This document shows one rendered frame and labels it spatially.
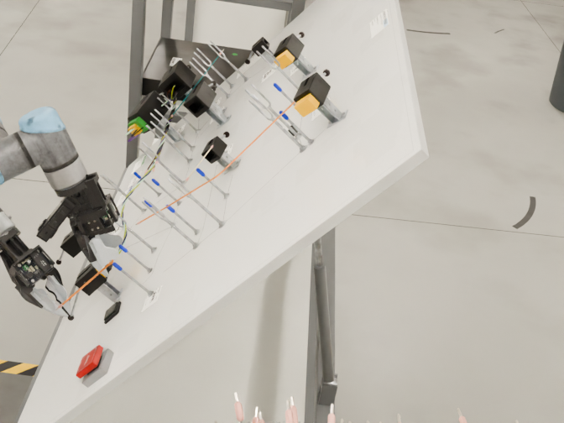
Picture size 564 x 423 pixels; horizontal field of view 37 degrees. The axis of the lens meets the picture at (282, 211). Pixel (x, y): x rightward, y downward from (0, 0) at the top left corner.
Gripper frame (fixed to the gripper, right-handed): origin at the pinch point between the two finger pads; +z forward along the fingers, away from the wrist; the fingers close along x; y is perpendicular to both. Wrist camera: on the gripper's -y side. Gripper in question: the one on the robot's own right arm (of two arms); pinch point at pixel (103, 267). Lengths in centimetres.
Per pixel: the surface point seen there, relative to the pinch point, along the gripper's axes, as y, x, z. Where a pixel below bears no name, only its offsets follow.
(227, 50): 25, 126, -1
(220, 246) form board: 28.4, -16.9, -5.1
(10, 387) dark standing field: -84, 86, 76
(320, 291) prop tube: 43.2, -21.2, 7.8
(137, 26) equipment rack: 7, 90, -26
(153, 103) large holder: 8, 67, -9
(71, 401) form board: -6.5, -27.8, 10.6
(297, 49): 51, 28, -22
